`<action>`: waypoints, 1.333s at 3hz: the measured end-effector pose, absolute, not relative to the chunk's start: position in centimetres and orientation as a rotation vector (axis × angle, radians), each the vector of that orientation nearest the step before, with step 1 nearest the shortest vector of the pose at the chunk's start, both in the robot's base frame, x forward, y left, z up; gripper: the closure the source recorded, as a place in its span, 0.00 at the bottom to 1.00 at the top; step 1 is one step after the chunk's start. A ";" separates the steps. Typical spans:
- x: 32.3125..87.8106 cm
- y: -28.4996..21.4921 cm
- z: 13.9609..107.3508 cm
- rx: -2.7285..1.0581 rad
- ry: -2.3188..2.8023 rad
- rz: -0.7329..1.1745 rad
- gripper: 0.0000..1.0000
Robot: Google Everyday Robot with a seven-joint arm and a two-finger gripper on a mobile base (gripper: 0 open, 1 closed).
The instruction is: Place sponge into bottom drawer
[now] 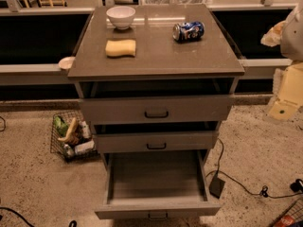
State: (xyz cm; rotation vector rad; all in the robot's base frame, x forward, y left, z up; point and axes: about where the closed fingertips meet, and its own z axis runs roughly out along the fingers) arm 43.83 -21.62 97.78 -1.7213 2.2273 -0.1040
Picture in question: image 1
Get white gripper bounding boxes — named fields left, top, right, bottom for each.
left=260, top=21, right=303, bottom=121

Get yellow sponge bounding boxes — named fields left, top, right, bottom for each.
left=105, top=40, right=136, bottom=57

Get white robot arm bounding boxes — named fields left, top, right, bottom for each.
left=260, top=1, right=303, bottom=122

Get grey drawer cabinet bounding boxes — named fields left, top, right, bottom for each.
left=66, top=4, right=246, bottom=221

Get middle grey drawer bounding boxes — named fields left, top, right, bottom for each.
left=94, top=131, right=219, bottom=153

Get grey drawer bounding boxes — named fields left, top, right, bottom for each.
left=96, top=150, right=220, bottom=220
left=79, top=96, right=234, bottom=124
left=94, top=131, right=219, bottom=153

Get bottom grey drawer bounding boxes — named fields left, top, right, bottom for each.
left=96, top=150, right=220, bottom=220

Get top grey drawer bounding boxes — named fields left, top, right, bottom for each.
left=79, top=96, right=234, bottom=124

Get blue soda can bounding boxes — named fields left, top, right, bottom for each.
left=172, top=21, right=205, bottom=43

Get black power adapter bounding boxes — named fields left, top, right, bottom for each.
left=209, top=174, right=225, bottom=199

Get red can in basket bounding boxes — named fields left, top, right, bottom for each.
left=273, top=215, right=295, bottom=227

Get white ceramic bowl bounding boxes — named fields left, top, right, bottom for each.
left=106, top=6, right=135, bottom=29

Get white bottle in basket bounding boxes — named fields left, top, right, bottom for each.
left=80, top=121, right=91, bottom=139

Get yellow banana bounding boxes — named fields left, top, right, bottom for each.
left=59, top=117, right=79, bottom=144

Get white packet in basket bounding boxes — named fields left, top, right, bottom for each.
left=74, top=140, right=95, bottom=155

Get green snack bag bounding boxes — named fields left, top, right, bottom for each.
left=53, top=115, right=68, bottom=137

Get black floor cable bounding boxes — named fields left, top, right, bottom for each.
left=205, top=138, right=303, bottom=200

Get wire basket at right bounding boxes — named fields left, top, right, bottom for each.
left=269, top=198, right=303, bottom=227

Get black wire basket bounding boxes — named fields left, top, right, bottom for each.
left=50, top=111, right=99, bottom=163

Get black cable at left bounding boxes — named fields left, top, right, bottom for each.
left=0, top=206, right=36, bottom=227

